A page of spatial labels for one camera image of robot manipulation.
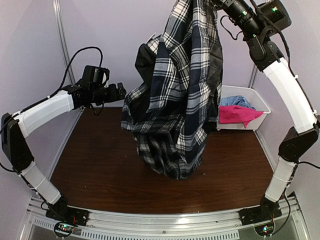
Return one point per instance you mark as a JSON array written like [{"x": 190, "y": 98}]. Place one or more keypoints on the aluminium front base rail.
[{"x": 218, "y": 225}]

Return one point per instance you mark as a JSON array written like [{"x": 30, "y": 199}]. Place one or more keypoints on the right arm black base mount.
[{"x": 261, "y": 217}]

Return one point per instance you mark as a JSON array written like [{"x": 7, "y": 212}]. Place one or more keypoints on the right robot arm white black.
[{"x": 262, "y": 27}]

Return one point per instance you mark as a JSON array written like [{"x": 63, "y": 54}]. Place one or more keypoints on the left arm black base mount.
[{"x": 66, "y": 225}]

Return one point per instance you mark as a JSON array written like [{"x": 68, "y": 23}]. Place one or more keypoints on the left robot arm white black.
[{"x": 20, "y": 128}]

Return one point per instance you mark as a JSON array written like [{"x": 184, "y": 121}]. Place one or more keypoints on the right aluminium frame post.
[{"x": 253, "y": 76}]

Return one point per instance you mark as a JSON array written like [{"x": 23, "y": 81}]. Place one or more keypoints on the left aluminium frame post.
[{"x": 61, "y": 32}]

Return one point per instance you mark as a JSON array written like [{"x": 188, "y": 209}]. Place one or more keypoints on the pink cloth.
[{"x": 235, "y": 114}]

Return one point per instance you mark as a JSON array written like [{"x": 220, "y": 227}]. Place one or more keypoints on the light blue garment in bin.
[{"x": 237, "y": 100}]

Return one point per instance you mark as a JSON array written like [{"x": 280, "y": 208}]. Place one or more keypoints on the aluminium frame post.
[
  {"x": 61, "y": 32},
  {"x": 253, "y": 76}
]

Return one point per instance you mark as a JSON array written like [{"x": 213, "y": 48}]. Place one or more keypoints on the black white plaid shirt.
[{"x": 173, "y": 111}]

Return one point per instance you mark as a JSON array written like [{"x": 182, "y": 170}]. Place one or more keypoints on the white plastic laundry bin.
[{"x": 254, "y": 98}]

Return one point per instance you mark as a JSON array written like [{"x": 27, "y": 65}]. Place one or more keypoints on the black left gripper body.
[{"x": 107, "y": 97}]

